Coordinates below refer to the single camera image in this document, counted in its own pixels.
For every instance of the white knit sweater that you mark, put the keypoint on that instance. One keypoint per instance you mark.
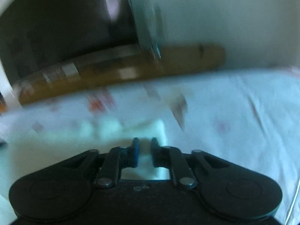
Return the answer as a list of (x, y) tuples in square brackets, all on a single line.
[(23, 153)]

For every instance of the glass table lamp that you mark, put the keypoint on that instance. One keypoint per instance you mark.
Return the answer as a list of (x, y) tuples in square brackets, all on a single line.
[(145, 18)]

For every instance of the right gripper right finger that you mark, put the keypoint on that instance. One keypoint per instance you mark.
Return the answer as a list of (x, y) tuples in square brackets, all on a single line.
[(172, 159)]

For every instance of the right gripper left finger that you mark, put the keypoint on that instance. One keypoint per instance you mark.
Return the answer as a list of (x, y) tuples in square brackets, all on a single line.
[(112, 163)]

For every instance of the wooden TV stand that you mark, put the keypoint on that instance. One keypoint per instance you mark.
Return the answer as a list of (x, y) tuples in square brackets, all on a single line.
[(175, 60)]

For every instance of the large curved black television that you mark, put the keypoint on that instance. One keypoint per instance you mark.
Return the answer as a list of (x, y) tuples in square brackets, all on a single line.
[(39, 34)]

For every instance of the floral white bed sheet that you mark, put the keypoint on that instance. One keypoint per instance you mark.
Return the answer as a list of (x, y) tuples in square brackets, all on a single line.
[(250, 118)]

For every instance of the silver set-top box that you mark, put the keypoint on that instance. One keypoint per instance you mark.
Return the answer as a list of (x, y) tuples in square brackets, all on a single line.
[(64, 72)]

